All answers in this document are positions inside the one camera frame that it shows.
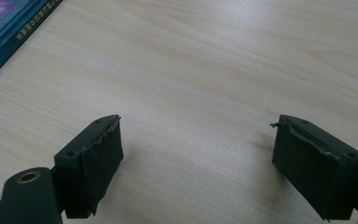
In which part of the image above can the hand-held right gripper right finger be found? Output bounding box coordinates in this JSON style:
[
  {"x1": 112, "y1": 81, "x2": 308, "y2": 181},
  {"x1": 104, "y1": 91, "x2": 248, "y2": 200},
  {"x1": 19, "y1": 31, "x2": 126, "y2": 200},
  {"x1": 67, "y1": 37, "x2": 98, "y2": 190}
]
[{"x1": 269, "y1": 114, "x2": 358, "y2": 222}]

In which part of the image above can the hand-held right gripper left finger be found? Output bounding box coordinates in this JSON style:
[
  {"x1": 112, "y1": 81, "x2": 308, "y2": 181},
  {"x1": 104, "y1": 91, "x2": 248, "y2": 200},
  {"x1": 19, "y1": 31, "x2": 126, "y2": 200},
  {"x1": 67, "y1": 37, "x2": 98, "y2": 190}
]
[{"x1": 53, "y1": 114, "x2": 125, "y2": 219}]

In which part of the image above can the dark green spine book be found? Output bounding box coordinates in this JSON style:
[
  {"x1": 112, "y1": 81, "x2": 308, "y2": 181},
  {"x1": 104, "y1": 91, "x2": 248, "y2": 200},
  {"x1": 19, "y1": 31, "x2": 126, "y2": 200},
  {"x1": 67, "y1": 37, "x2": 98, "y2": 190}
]
[{"x1": 0, "y1": 0, "x2": 63, "y2": 88}]

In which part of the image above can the blue picture book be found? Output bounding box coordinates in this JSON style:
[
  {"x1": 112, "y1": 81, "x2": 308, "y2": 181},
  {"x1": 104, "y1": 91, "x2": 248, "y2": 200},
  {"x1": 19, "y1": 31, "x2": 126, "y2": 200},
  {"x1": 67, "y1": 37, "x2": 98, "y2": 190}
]
[{"x1": 0, "y1": 0, "x2": 45, "y2": 54}]

